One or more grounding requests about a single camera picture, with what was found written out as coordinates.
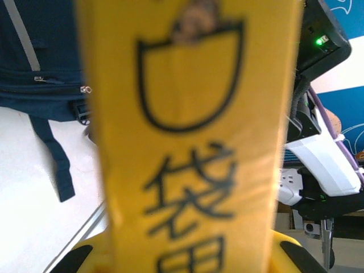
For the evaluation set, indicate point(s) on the yellow book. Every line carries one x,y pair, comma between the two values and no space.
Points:
193,113

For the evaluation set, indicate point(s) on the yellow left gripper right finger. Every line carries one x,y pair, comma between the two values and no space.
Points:
290,256

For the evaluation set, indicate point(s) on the aluminium mounting rail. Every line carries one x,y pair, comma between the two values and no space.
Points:
85,233

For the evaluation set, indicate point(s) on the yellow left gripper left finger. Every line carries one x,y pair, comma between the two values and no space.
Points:
85,258

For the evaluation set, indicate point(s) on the blue floral wall panel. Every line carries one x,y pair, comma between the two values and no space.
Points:
347,108
352,17

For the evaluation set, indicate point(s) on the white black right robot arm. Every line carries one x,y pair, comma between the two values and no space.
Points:
321,162

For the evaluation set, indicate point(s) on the navy student backpack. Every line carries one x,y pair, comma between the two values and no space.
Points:
42,42

